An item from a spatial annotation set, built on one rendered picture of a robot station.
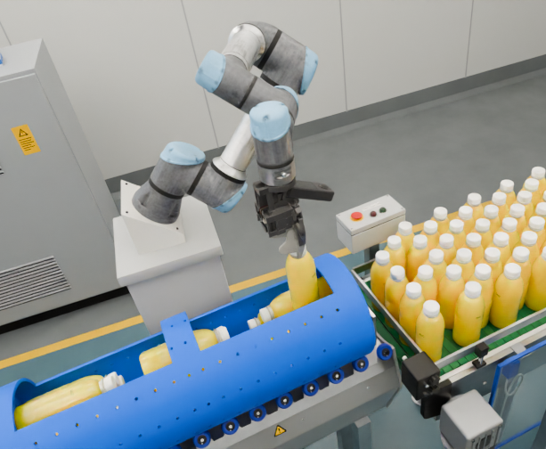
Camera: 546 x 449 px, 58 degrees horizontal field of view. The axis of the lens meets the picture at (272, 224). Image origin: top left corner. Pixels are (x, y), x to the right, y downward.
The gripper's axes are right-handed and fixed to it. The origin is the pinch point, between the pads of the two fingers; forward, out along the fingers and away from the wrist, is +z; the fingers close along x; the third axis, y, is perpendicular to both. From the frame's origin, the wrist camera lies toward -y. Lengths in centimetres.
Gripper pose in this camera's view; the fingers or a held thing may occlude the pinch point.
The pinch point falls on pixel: (297, 247)
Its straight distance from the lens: 113.0
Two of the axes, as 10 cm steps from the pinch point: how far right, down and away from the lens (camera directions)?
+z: 1.3, 7.8, 6.1
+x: 3.9, 5.3, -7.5
